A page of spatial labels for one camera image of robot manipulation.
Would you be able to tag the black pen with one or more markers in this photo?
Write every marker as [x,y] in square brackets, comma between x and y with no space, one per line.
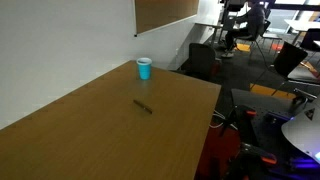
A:
[143,106]

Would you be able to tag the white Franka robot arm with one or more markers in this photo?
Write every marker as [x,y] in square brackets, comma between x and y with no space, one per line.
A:
[305,133]

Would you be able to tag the blue and white cup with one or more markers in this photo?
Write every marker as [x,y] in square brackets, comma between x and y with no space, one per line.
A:
[144,70]

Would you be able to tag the black office chair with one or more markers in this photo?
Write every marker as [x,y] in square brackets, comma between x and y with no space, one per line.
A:
[201,60]

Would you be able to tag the brown cork board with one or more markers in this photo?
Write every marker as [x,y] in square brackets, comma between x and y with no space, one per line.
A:
[163,13]

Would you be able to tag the white desk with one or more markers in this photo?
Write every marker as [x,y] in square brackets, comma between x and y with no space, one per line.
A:
[208,25]

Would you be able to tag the black orange clamp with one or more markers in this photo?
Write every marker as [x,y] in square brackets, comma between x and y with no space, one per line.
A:
[256,156]
[245,115]

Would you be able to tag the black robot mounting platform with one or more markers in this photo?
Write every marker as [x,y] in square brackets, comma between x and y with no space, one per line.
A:
[263,101]

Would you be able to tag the seated person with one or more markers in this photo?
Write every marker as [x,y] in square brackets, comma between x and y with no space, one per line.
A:
[254,18]

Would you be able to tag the black tilted chair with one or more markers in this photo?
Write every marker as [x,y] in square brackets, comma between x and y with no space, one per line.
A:
[289,59]

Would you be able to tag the silver black clamp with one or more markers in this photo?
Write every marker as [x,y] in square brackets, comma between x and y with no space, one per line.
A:
[303,96]

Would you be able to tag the white round-cornered table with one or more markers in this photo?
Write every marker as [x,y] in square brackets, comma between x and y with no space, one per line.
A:
[301,25]

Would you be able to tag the black chair with thin legs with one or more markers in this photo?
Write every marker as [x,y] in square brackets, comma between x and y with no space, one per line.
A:
[311,38]

